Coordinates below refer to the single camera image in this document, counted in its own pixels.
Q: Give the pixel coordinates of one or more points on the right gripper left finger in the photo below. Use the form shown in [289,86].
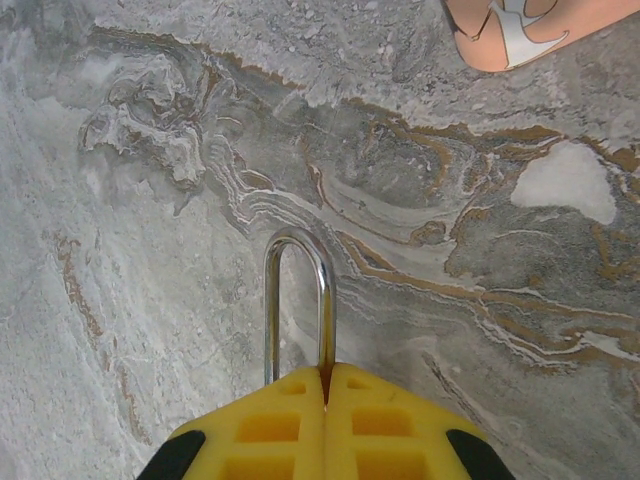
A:
[270,430]

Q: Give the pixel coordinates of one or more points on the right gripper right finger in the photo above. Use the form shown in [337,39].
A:
[385,430]

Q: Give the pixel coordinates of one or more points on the brass padlock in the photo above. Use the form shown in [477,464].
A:
[327,300]

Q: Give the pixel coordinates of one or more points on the pink tin box wedding couple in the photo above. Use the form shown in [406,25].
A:
[480,50]

